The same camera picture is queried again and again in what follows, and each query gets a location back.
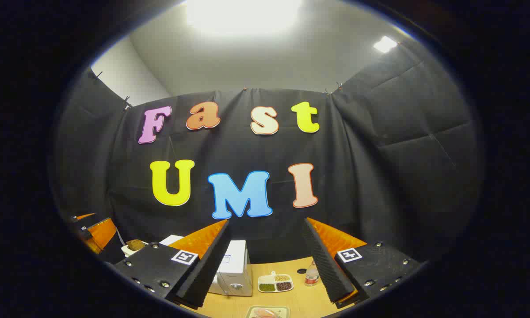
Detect white microwave oven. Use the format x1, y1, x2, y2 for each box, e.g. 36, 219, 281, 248
159, 235, 253, 296

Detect black backdrop cloth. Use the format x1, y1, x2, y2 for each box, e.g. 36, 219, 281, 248
48, 38, 486, 265

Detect small ceiling light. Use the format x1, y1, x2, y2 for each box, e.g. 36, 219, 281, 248
373, 35, 399, 54

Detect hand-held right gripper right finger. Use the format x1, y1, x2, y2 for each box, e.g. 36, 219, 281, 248
303, 217, 422, 309

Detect white divided bean plate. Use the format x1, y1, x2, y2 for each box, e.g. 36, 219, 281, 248
258, 271, 294, 293

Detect clear bottle red label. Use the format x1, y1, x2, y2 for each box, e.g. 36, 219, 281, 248
305, 261, 320, 287

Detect large ceiling light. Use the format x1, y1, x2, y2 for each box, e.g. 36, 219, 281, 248
185, 0, 303, 36

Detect pale green tray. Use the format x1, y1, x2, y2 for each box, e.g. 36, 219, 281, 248
246, 306, 290, 318

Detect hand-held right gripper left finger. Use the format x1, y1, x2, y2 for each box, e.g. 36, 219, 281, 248
114, 220, 231, 310

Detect white toaster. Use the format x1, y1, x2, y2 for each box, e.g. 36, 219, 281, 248
122, 241, 149, 257

